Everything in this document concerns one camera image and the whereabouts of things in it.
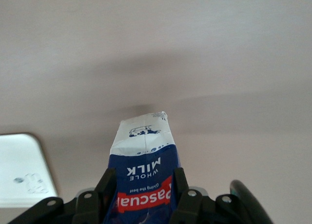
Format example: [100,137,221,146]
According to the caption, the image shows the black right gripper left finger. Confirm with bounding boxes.
[75,168,117,224]

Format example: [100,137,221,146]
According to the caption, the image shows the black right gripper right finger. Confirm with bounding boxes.
[169,167,203,224]

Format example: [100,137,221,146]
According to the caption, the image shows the blue white milk carton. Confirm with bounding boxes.
[103,111,182,224]

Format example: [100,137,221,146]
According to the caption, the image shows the cream tray with bear print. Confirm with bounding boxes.
[0,133,59,208]

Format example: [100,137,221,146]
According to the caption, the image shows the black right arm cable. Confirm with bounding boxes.
[230,180,272,224]

